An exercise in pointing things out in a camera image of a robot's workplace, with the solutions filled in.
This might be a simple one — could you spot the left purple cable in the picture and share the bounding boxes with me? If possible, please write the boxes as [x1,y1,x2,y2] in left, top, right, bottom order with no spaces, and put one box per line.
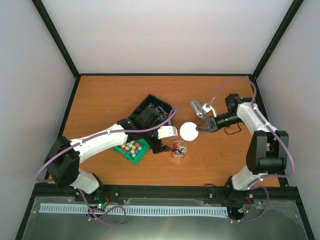
[35,106,179,226]

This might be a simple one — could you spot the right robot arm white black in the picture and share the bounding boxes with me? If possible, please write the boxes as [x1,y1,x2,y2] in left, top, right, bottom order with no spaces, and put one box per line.
[190,93,289,203]

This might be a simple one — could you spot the black lollipop bin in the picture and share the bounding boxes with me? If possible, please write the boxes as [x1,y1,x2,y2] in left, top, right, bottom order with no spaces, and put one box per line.
[128,94,173,129]

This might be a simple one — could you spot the light blue cable duct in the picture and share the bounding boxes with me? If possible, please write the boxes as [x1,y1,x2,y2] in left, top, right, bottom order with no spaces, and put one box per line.
[38,203,228,218]

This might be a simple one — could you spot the black frame rail front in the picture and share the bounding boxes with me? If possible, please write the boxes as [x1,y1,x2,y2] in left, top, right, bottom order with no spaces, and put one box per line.
[31,183,225,203]

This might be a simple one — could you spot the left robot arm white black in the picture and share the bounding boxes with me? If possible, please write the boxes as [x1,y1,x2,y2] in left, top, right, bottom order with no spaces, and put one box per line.
[42,106,177,202]

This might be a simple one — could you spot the metal scoop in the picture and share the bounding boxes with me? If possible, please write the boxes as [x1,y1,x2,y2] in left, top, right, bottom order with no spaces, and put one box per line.
[190,100,206,119]

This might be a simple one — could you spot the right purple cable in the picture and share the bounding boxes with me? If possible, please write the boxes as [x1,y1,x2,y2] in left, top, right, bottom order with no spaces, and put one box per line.
[207,77,296,224]

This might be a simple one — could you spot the black popsicle candy bin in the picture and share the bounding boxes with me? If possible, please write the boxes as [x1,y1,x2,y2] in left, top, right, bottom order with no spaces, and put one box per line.
[117,118,158,144]

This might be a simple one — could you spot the metal jar lid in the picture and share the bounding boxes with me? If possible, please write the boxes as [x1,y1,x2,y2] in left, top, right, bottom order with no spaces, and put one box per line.
[179,121,199,142]

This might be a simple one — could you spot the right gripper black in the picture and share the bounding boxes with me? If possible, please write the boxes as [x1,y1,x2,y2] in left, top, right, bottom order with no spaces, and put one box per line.
[195,111,242,133]

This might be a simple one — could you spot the purple cable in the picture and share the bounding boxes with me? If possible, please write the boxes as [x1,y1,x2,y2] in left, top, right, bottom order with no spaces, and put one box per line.
[207,77,296,224]
[35,106,179,226]

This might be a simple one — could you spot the clear plastic jar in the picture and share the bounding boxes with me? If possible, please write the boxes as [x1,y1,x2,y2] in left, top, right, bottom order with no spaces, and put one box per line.
[170,140,188,159]

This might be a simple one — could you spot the green plastic bin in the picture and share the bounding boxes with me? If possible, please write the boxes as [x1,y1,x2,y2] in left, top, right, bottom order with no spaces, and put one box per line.
[112,139,150,165]

